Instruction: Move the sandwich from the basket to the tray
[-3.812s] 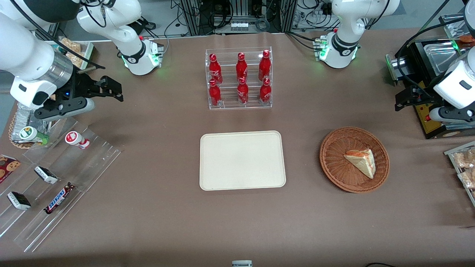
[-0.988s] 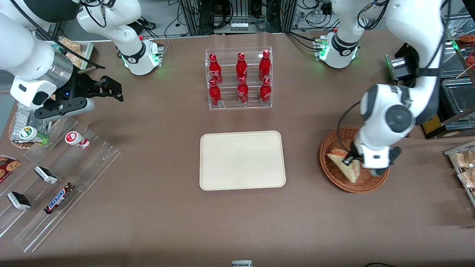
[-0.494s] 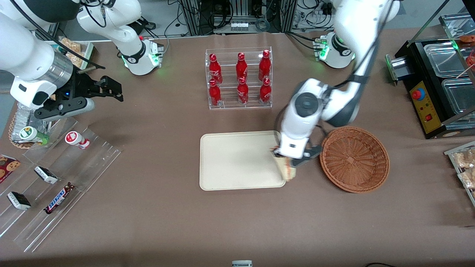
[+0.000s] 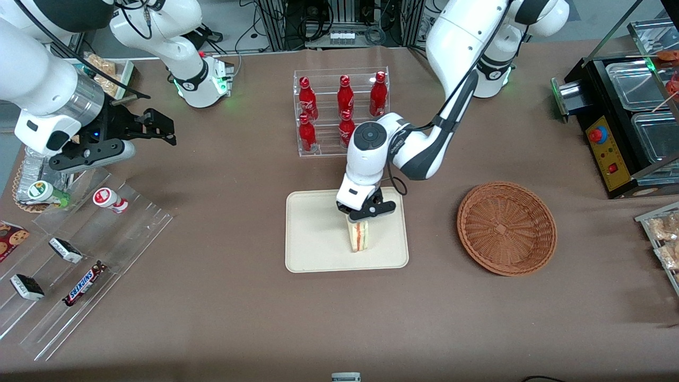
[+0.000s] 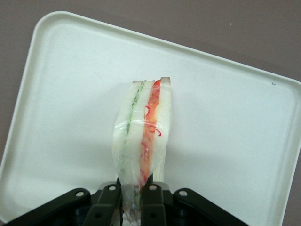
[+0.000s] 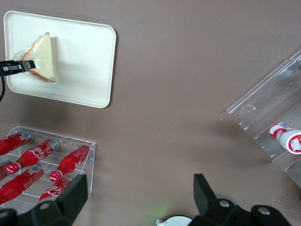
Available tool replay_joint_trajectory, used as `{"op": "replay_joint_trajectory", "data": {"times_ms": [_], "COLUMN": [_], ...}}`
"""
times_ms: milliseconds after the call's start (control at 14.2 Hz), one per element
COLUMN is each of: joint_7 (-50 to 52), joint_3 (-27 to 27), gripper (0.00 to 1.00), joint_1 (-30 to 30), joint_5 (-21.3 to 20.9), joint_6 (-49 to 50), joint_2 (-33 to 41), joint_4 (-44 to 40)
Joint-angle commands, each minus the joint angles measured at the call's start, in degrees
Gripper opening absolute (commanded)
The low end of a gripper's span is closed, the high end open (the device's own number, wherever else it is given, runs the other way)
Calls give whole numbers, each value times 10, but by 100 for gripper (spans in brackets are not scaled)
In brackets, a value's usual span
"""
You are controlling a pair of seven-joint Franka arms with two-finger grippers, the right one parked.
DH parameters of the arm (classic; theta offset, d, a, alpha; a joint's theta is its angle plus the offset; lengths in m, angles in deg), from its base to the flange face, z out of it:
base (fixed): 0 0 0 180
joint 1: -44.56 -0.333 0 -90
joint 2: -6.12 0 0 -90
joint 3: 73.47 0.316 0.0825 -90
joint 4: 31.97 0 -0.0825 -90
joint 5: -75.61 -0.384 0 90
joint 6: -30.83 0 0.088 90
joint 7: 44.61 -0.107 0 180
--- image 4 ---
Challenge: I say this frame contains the green white yogurt bottle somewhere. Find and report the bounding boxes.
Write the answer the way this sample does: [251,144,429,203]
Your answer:
[28,180,71,209]

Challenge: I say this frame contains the red white yogurt bottle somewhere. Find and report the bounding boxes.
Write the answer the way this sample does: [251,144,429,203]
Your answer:
[93,187,129,214]

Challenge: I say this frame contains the triangular sandwich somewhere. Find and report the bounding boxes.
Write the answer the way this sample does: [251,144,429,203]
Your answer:
[346,215,371,254]

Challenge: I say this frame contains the grey bread tray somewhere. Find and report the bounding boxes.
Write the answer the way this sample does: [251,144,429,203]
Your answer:
[635,202,679,297]

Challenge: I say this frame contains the steel food pan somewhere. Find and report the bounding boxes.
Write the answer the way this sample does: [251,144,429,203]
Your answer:
[605,59,675,112]
[631,110,679,166]

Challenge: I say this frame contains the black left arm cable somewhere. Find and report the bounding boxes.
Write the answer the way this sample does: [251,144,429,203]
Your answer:
[386,0,514,196]

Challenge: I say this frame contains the aluminium equipment rack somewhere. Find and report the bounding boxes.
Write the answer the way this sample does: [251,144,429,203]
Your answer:
[254,0,426,51]

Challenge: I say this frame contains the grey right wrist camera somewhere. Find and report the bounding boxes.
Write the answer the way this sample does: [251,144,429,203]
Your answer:
[49,139,136,173]

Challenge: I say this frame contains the white pastry tray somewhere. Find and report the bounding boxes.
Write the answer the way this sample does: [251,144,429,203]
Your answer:
[80,52,136,101]

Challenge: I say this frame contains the black food warmer appliance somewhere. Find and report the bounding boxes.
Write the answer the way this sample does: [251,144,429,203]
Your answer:
[551,20,679,200]

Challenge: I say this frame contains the wrapped bread bun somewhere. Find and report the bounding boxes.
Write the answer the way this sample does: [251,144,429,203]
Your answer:
[654,241,679,271]
[648,212,679,242]

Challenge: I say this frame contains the snickers bar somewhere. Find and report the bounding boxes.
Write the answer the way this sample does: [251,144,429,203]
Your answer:
[62,261,108,307]

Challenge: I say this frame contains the red cookie box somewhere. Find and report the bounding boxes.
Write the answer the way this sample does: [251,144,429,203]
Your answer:
[0,221,31,263]

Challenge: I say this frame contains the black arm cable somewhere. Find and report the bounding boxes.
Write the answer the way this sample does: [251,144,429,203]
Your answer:
[15,0,152,100]
[386,0,514,196]

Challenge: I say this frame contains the red cola bottle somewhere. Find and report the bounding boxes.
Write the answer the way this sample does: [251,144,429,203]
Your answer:
[299,76,319,121]
[370,71,388,117]
[298,113,318,153]
[337,75,355,118]
[339,110,356,149]

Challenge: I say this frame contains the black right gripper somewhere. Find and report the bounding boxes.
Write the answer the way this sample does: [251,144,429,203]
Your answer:
[97,104,177,146]

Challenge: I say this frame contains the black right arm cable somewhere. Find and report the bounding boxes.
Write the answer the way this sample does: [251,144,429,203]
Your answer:
[15,0,152,100]

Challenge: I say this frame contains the clear acrylic bottle rack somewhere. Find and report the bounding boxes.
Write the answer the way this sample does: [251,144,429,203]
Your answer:
[293,66,390,158]

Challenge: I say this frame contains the round wicker mat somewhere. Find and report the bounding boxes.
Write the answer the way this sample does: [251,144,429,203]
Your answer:
[12,154,54,214]

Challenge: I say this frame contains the clear acrylic stepped display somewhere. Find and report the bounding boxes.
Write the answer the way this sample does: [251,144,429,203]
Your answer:
[0,167,176,362]

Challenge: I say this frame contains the cream rectangular plastic tray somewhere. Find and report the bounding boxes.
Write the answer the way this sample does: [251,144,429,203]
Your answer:
[285,187,410,274]

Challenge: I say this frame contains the black white chocolate bar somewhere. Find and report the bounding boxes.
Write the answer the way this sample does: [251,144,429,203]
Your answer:
[48,237,84,264]
[10,274,46,302]

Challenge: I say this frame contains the wrapped brown pastry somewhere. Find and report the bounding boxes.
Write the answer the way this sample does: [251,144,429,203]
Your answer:
[86,53,118,78]
[100,74,124,98]

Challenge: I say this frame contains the brown round wicker basket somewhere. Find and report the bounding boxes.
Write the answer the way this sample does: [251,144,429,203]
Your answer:
[457,181,558,277]

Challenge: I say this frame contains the clear ribbed plastic bottle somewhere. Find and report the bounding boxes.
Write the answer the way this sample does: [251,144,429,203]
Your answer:
[20,145,73,206]

